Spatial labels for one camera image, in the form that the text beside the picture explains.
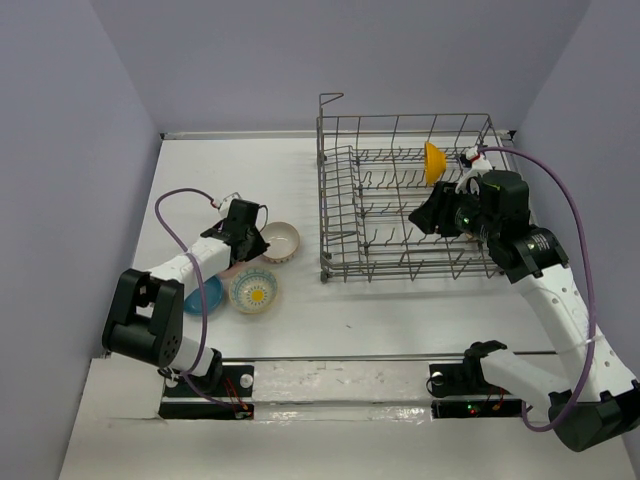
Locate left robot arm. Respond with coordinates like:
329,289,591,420
102,198,268,395

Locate orange bowl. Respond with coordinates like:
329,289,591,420
217,266,243,280

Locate grey wire dish rack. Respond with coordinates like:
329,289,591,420
316,92,513,282

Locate metal rail bar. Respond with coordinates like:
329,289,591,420
164,352,556,364

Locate blue bowl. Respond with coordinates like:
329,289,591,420
183,275,224,316

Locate white bowl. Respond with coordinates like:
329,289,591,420
261,221,301,264

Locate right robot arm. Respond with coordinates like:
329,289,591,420
409,170,639,452

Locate yellow bowl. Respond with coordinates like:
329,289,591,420
424,142,447,186

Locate patterned sunflower bowl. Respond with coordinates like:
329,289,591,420
228,267,279,314

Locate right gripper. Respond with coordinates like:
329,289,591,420
407,180,499,244

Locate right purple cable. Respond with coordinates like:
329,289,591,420
482,148,599,432

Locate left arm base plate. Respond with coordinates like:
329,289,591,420
157,363,255,421

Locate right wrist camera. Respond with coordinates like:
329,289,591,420
455,146,494,193

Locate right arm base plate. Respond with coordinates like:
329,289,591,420
425,363,521,419

